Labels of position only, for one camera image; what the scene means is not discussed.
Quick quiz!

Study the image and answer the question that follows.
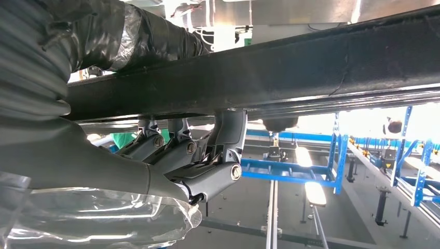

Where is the stainless steel workbench table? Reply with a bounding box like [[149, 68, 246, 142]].
[[190, 0, 440, 28]]

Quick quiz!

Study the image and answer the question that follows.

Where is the green plastic crate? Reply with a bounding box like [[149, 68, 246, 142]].
[[109, 130, 172, 149]]

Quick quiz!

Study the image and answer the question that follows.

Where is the tall blue metal rack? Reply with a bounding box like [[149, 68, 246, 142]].
[[240, 113, 350, 196], [391, 105, 440, 208]]

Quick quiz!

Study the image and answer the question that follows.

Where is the bright ceiling light strip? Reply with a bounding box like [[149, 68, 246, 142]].
[[295, 145, 313, 169], [304, 181, 327, 208]]

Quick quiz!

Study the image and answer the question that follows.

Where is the white ceiling rail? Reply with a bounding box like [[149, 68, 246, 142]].
[[265, 180, 279, 249]]

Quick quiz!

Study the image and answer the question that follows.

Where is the black ceiling hanger post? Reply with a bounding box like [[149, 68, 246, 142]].
[[346, 155, 356, 184], [374, 186, 391, 227]]

